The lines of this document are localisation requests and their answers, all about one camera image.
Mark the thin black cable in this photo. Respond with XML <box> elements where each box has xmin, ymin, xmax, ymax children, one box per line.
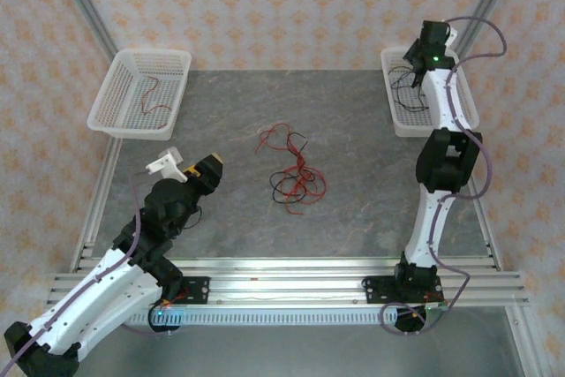
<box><xmin>286</xmin><ymin>131</ymin><xmax>309</xmax><ymax>155</ymax></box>
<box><xmin>269</xmin><ymin>168</ymin><xmax>313</xmax><ymax>202</ymax></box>
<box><xmin>388</xmin><ymin>65</ymin><xmax>432</xmax><ymax>113</ymax></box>

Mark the thin red cable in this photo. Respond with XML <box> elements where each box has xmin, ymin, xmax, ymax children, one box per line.
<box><xmin>254</xmin><ymin>123</ymin><xmax>295</xmax><ymax>155</ymax></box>
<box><xmin>290</xmin><ymin>149</ymin><xmax>328</xmax><ymax>204</ymax></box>
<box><xmin>139</xmin><ymin>76</ymin><xmax>173</xmax><ymax>116</ymax></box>
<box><xmin>281</xmin><ymin>164</ymin><xmax>319</xmax><ymax>215</ymax></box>

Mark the white plastic mesh basket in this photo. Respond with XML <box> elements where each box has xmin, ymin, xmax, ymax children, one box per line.
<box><xmin>86</xmin><ymin>48</ymin><xmax>192</xmax><ymax>142</ymax></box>
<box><xmin>380</xmin><ymin>45</ymin><xmax>481</xmax><ymax>139</ymax></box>

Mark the black base controller board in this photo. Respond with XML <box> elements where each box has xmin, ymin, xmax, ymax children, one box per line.
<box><xmin>147</xmin><ymin>302</ymin><xmax>185</xmax><ymax>335</ymax></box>
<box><xmin>394</xmin><ymin>302</ymin><xmax>444</xmax><ymax>335</ymax></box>

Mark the aluminium mounting beam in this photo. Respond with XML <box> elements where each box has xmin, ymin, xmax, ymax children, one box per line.
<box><xmin>47</xmin><ymin>256</ymin><xmax>530</xmax><ymax>308</ymax></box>

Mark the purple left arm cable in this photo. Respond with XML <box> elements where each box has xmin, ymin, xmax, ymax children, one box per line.
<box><xmin>0</xmin><ymin>169</ymin><xmax>177</xmax><ymax>377</ymax></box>

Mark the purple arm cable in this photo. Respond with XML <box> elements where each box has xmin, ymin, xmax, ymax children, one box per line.
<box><xmin>0</xmin><ymin>169</ymin><xmax>177</xmax><ymax>377</ymax></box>
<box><xmin>381</xmin><ymin>17</ymin><xmax>508</xmax><ymax>337</ymax></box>

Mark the aluminium corner post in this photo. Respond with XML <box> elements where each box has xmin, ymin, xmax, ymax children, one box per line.
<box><xmin>47</xmin><ymin>0</ymin><xmax>119</xmax><ymax>57</ymax></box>
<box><xmin>453</xmin><ymin>0</ymin><xmax>526</xmax><ymax>57</ymax></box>

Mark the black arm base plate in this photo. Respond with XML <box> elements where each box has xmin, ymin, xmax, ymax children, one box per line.
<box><xmin>362</xmin><ymin>276</ymin><xmax>444</xmax><ymax>306</ymax></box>
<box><xmin>149</xmin><ymin>276</ymin><xmax>211</xmax><ymax>306</ymax></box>

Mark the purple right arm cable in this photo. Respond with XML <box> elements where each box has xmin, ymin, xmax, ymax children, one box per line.
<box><xmin>381</xmin><ymin>17</ymin><xmax>508</xmax><ymax>337</ymax></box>

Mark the grey slotted cable duct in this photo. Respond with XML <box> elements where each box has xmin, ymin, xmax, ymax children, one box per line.
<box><xmin>125</xmin><ymin>307</ymin><xmax>398</xmax><ymax>328</ymax></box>

